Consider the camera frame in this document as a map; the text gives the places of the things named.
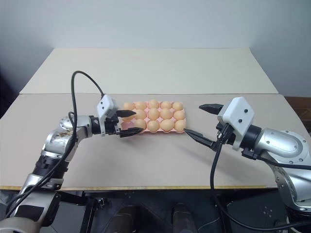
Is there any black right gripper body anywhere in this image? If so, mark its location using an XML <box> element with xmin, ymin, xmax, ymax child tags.
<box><xmin>215</xmin><ymin>122</ymin><xmax>234</xmax><ymax>146</ymax></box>

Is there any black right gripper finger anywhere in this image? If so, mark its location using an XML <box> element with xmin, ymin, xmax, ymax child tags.
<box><xmin>199</xmin><ymin>103</ymin><xmax>224</xmax><ymax>116</ymax></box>
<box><xmin>184</xmin><ymin>129</ymin><xmax>221</xmax><ymax>152</ymax></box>

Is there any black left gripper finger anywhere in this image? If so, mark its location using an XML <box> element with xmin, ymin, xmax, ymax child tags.
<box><xmin>119</xmin><ymin>127</ymin><xmax>143</xmax><ymax>139</ymax></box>
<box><xmin>116</xmin><ymin>109</ymin><xmax>137</xmax><ymax>118</ymax></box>

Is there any dark rounded shape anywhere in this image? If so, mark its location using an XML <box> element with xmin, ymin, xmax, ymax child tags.
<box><xmin>171</xmin><ymin>202</ymin><xmax>193</xmax><ymax>233</ymax></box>
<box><xmin>113</xmin><ymin>206</ymin><xmax>139</xmax><ymax>233</ymax></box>

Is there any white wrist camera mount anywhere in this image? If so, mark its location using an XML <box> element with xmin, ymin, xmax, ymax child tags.
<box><xmin>96</xmin><ymin>95</ymin><xmax>119</xmax><ymax>135</ymax></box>
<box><xmin>216</xmin><ymin>96</ymin><xmax>256</xmax><ymax>152</ymax></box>

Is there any pink egg tray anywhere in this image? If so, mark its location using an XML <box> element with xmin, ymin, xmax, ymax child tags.
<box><xmin>120</xmin><ymin>100</ymin><xmax>188</xmax><ymax>134</ymax></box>

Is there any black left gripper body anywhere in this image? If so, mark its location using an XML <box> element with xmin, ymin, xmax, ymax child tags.
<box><xmin>104</xmin><ymin>114</ymin><xmax>121</xmax><ymax>136</ymax></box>

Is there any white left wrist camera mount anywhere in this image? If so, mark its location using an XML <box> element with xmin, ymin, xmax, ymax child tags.
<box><xmin>96</xmin><ymin>95</ymin><xmax>119</xmax><ymax>135</ymax></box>

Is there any black metal frame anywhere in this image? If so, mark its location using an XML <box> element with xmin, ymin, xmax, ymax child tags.
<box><xmin>57</xmin><ymin>190</ymin><xmax>137</xmax><ymax>233</ymax></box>

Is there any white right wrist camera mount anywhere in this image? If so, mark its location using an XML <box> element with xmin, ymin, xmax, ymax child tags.
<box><xmin>216</xmin><ymin>96</ymin><xmax>256</xmax><ymax>152</ymax></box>

